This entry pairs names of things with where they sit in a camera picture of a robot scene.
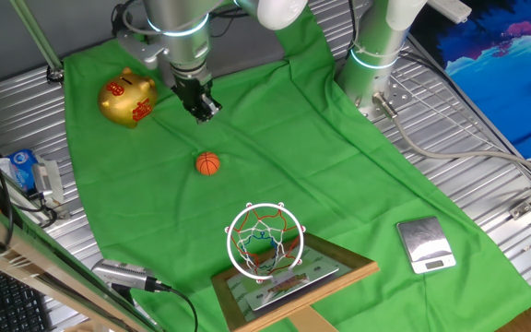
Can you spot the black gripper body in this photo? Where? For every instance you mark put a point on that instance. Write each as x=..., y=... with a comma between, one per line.
x=192, y=87

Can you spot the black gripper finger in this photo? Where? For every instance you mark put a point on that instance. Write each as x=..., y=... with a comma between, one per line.
x=198, y=113
x=212, y=105

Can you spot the small orange basketball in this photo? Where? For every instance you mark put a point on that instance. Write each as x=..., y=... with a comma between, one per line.
x=208, y=163

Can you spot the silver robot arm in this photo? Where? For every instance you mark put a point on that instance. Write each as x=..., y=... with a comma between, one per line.
x=182, y=32

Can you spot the golden piggy bank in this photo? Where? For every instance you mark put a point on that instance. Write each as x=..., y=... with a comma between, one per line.
x=127, y=99

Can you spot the green cloth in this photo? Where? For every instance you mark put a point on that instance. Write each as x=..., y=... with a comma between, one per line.
x=293, y=161

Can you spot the white hoop with net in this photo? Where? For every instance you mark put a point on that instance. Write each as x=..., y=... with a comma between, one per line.
x=265, y=205

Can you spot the green metal strut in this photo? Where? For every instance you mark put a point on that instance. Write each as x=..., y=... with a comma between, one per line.
x=35, y=34

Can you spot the blue tissue pack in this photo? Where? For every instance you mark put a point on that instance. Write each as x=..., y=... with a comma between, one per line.
x=23, y=168

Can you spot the white backboard plate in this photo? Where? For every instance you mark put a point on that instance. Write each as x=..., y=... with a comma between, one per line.
x=293, y=288

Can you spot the wooden shelf board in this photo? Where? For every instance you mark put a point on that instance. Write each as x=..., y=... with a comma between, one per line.
x=26, y=258

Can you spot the white power strip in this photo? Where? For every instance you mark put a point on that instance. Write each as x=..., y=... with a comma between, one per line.
x=450, y=9

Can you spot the black keyboard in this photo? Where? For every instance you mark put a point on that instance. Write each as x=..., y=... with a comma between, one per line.
x=7, y=304

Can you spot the blue landscape poster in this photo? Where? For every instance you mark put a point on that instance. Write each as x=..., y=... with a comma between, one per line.
x=500, y=78

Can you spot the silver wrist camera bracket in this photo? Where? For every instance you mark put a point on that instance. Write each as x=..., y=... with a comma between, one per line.
x=141, y=50

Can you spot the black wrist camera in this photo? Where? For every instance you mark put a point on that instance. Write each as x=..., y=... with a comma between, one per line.
x=119, y=20

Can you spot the silver mounted camera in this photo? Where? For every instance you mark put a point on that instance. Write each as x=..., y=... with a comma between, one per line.
x=46, y=180

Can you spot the silver ribbed camera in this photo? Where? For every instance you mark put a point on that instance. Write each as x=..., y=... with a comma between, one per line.
x=122, y=274

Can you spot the wooden picture frame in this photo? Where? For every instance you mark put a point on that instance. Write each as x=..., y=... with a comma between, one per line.
x=330, y=288

